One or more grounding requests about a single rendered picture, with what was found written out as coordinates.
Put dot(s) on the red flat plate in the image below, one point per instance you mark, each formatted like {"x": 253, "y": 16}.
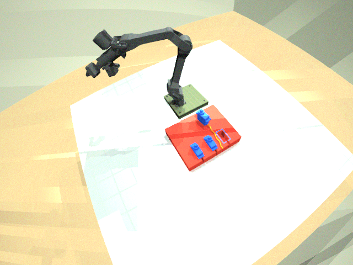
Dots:
{"x": 196, "y": 143}

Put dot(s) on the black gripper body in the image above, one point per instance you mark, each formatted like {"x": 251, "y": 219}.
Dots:
{"x": 102, "y": 61}

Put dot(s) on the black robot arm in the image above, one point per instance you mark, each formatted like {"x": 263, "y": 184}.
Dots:
{"x": 128, "y": 42}

